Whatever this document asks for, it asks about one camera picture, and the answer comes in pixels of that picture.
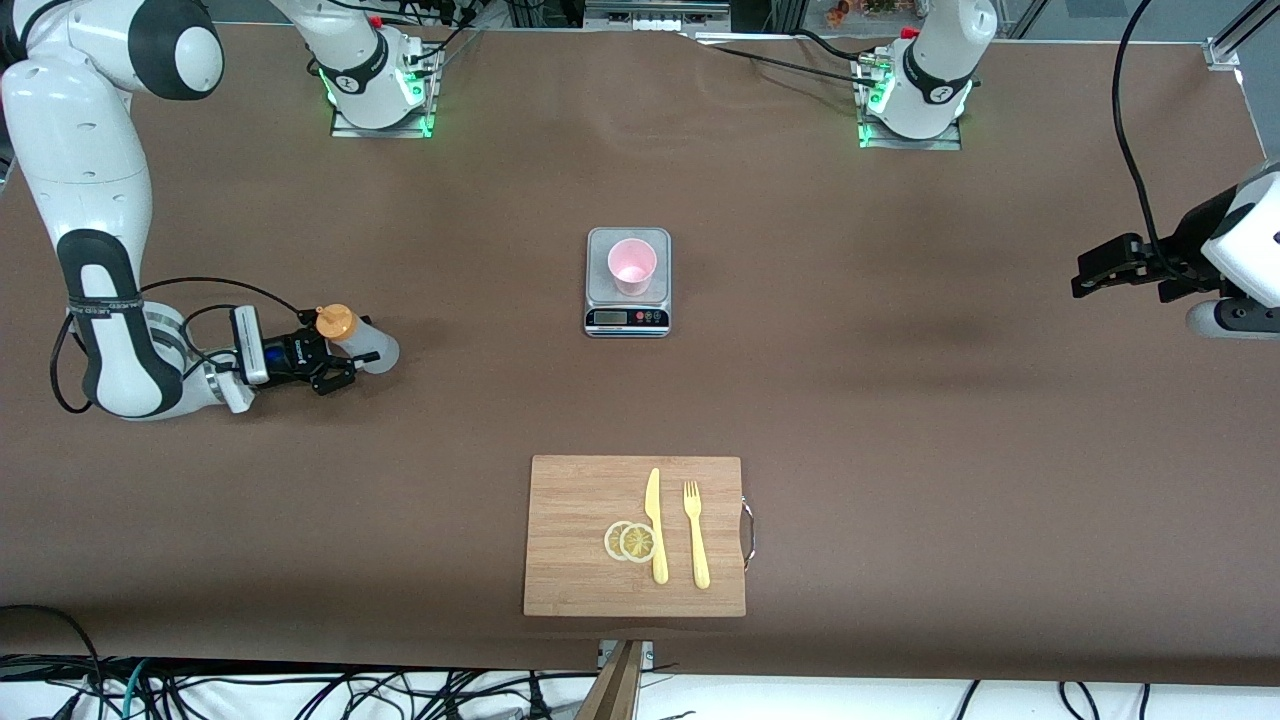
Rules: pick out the silver mounting bracket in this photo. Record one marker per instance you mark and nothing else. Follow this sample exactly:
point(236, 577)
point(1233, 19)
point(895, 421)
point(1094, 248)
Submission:
point(647, 652)

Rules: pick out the translucent orange-capped sauce bottle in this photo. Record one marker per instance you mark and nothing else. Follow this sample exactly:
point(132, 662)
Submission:
point(375, 350)

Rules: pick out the lemon slice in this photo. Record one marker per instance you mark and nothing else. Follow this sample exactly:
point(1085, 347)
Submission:
point(637, 543)
point(611, 541)

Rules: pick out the white power strip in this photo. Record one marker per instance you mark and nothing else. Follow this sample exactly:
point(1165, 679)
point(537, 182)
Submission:
point(655, 20)

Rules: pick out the wooden camera mount post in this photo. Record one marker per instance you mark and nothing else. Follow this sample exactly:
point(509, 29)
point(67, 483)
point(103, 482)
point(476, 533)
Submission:
point(618, 690)

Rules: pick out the pink plastic cup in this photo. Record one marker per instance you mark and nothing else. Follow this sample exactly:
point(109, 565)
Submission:
point(632, 265)

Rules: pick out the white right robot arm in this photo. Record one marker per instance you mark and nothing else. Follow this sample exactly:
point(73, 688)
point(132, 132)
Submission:
point(80, 150)

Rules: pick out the aluminium frame profile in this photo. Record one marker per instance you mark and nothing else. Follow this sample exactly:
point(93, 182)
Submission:
point(1225, 50)

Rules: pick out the yellow plastic fork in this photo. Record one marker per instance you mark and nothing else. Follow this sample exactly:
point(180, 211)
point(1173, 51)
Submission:
point(700, 555)

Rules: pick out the yellow plastic knife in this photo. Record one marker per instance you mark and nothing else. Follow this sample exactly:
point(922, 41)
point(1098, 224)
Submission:
point(653, 500)

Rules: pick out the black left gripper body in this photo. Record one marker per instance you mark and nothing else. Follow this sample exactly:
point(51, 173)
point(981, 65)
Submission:
point(1184, 251)

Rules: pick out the orange toy food pile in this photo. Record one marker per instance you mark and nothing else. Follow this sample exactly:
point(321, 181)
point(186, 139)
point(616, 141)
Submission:
point(850, 10)

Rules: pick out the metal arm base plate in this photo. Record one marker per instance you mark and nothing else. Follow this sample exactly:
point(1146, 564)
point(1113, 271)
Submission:
point(945, 144)
point(400, 132)

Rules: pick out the silver digital kitchen scale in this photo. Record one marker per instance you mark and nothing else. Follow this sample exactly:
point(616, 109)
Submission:
point(598, 285)

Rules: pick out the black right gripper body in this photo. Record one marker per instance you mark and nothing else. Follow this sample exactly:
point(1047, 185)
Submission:
point(296, 357)

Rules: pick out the wooden cutting board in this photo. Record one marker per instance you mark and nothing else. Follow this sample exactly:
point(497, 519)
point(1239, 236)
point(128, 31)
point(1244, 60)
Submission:
point(570, 500)

